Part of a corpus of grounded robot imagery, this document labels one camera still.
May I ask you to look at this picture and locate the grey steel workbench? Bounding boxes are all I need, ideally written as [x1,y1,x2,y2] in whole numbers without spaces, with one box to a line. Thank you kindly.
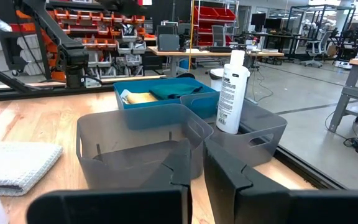
[328,57,358,134]

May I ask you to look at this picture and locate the yellow hanging cable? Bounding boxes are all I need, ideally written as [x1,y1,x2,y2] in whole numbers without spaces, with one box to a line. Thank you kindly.
[187,0,196,73]

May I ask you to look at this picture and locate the wooden top workbench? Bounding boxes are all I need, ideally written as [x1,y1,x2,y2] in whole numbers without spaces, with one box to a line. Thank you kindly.
[147,45,285,77]

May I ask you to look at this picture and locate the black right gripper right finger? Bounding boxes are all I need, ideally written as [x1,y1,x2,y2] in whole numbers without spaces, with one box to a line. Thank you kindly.
[203,139,358,224]

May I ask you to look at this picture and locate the white office chair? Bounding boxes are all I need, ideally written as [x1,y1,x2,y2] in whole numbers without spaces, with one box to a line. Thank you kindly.
[300,30,334,68]

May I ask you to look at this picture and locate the grey translucent plastic bin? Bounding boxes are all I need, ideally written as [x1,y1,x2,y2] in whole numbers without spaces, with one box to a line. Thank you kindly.
[180,92,288,168]
[75,103,214,190]

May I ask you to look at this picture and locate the white step trash can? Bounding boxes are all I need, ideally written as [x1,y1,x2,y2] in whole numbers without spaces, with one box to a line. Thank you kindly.
[209,67,229,93]

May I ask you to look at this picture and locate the green cloth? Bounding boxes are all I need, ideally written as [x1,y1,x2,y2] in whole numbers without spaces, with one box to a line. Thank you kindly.
[149,83,204,101]

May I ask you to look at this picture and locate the white waffle weave towel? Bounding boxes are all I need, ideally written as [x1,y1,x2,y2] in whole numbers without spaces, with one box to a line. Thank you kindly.
[0,141,64,197]

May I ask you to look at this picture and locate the yellow cloth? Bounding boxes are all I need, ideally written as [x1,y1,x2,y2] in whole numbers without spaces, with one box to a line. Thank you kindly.
[119,89,158,105]

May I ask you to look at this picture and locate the teal plastic bin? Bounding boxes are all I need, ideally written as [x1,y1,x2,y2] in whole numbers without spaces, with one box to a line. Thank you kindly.
[113,77,221,119]

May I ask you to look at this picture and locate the wire shelf with red bins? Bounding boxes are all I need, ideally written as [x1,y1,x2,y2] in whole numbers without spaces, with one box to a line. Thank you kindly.
[193,0,239,47]

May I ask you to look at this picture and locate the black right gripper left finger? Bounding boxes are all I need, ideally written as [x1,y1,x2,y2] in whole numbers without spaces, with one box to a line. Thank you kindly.
[26,138,193,224]

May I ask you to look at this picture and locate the black utility cart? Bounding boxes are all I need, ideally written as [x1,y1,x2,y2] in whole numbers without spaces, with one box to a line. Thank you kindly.
[0,29,21,77]

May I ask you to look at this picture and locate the grey mesh chair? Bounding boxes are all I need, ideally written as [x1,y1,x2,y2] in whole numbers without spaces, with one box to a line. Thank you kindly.
[211,24,226,47]

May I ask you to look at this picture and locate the black computer monitor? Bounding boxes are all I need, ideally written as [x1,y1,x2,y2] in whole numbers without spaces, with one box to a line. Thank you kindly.
[250,12,267,29]
[264,17,282,30]

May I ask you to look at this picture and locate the grey equipment box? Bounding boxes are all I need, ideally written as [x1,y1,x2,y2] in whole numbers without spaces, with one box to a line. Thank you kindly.
[157,33,180,52]

